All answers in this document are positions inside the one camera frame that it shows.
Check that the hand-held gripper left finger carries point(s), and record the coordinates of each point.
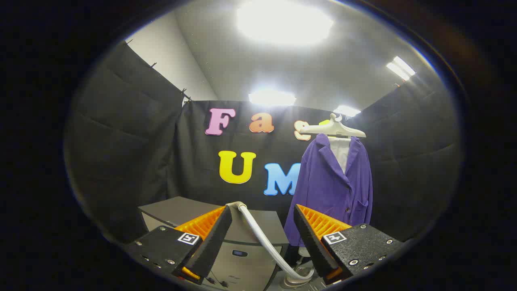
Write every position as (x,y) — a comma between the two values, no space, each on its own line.
(214,238)

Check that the black backdrop cloth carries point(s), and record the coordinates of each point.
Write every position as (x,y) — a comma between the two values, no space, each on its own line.
(121,141)

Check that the white shirt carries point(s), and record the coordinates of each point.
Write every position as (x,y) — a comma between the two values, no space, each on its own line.
(341,153)

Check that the cream plastic clothes hanger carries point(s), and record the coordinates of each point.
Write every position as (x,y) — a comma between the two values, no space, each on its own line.
(335,128)

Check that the grey garment steamer base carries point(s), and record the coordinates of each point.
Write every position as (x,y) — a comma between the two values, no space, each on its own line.
(295,282)

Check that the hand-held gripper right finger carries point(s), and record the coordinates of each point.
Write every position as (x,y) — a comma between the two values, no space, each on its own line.
(309,238)

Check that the large ceiling light panel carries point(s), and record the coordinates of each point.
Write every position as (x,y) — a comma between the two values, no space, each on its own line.
(282,20)

